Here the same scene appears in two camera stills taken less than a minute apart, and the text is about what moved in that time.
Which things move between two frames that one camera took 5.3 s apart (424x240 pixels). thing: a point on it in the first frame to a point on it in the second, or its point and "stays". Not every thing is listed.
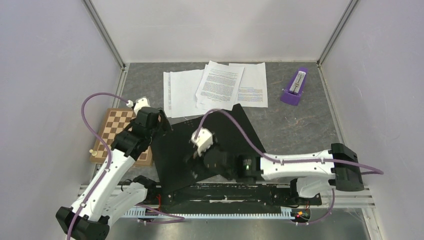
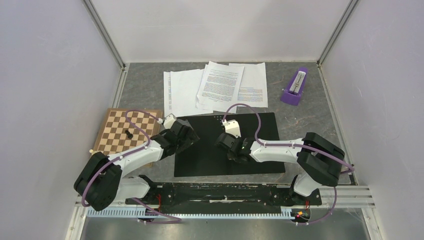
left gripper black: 165,123 to 190,138
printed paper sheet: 252,91 stays
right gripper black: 193,159 to 240,139
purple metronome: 292,94 stays
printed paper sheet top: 219,86 stays
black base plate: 230,195 stays
